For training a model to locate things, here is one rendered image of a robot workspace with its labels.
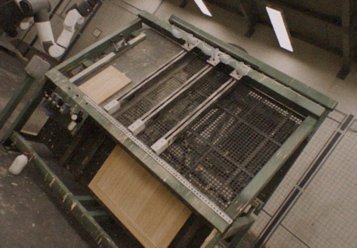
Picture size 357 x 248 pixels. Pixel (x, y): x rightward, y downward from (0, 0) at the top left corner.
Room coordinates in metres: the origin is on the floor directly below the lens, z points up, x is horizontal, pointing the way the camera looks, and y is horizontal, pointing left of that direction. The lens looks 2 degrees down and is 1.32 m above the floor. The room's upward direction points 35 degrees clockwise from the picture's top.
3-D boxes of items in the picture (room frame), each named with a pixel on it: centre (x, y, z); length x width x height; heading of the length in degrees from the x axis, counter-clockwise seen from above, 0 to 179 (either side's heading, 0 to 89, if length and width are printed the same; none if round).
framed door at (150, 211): (2.51, -0.11, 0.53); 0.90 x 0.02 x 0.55; 63
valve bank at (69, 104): (2.66, 0.88, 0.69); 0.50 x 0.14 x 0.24; 63
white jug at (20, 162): (2.64, 0.89, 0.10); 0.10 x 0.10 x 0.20
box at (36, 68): (2.80, 1.30, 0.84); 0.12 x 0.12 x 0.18; 63
